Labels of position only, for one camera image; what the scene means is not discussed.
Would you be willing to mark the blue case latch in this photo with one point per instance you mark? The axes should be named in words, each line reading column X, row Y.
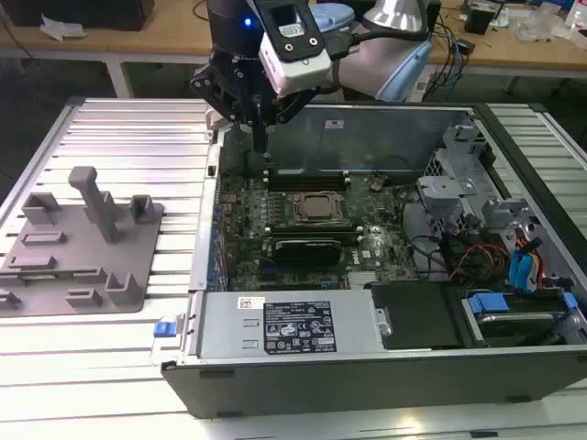
column 164, row 330

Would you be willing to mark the white red barcode sticker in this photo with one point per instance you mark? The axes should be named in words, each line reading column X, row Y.
column 251, row 303

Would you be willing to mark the blue side clip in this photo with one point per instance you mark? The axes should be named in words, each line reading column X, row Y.
column 569, row 304

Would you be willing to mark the black power supply label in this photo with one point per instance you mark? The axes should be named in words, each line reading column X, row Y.
column 300, row 326

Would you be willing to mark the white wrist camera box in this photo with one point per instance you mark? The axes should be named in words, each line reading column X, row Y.
column 298, row 69

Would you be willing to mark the black graphics card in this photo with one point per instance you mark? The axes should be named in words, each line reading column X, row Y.
column 307, row 252

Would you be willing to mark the round coin battery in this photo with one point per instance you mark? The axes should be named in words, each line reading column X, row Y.
column 377, row 184

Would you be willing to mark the small black desk box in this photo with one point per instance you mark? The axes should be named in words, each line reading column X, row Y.
column 479, row 20

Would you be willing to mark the metal drive cage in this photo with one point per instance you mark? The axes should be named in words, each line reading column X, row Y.
column 454, row 183

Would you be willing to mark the white case wall sticker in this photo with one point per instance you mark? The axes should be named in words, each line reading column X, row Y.
column 334, row 124

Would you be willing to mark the black plastic cover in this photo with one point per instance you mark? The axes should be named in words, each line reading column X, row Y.
column 413, row 316

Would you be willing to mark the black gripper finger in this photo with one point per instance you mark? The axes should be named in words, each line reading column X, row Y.
column 215, row 89
column 293, row 103

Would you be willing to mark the silver CPU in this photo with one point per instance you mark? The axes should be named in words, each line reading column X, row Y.
column 317, row 207

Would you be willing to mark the black open PC case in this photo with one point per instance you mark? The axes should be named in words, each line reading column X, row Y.
column 321, row 385

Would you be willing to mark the hard disk in blue carrier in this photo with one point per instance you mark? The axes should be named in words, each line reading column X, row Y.
column 513, row 323

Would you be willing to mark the black RAM slot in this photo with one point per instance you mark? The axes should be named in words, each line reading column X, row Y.
column 312, row 226
column 307, row 177
column 307, row 188
column 307, row 182
column 307, row 172

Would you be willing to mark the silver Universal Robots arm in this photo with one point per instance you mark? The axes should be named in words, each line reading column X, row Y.
column 362, row 64

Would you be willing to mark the green motherboard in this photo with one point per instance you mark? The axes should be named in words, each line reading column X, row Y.
column 394, row 238

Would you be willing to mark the grey case corner latch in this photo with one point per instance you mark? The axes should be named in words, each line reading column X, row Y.
column 212, row 126

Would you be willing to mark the grey parts rack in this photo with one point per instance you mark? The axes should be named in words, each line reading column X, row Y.
column 69, row 275

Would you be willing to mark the black box on desk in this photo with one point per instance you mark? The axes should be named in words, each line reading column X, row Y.
column 82, row 11

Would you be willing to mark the silver power supply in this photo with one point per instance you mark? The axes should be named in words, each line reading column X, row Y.
column 220, row 330

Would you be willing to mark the installed dark RAM stick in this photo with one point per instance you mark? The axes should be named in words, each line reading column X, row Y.
column 316, row 234

